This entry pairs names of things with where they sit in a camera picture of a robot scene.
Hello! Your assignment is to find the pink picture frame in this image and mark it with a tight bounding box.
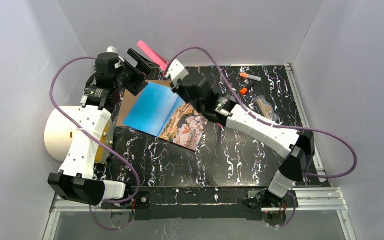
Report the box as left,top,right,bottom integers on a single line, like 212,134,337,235
137,40,169,73

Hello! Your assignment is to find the brown cardboard backing board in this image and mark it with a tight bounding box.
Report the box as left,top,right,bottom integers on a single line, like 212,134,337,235
115,80,171,127

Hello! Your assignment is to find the landscape photo print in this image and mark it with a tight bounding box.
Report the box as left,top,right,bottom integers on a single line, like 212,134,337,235
124,85,208,151

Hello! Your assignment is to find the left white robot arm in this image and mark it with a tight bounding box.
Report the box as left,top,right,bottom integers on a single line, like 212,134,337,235
44,46,158,206

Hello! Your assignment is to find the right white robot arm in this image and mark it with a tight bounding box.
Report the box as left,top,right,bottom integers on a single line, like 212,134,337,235
169,72,315,209

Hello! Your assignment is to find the orange black marker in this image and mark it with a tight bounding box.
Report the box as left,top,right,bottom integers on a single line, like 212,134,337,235
240,82,255,95

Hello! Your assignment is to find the orange grey marker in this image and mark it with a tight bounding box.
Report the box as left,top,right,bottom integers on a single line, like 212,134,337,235
239,72,262,82

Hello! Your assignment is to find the clear plastic packet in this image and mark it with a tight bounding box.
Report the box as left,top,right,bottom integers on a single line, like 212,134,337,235
254,95,280,122

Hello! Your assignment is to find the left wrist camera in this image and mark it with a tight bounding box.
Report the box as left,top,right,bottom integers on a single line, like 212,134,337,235
106,46,118,54

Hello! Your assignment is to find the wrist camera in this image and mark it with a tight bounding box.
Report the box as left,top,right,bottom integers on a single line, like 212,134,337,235
106,46,118,54
164,59,190,86

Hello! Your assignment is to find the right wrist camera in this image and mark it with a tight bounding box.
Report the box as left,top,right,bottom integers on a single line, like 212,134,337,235
164,59,190,86

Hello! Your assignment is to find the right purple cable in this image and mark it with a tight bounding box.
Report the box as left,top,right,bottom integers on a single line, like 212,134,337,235
163,46,359,229

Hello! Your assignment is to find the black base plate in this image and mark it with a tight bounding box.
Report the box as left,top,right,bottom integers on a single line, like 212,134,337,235
101,186,299,225

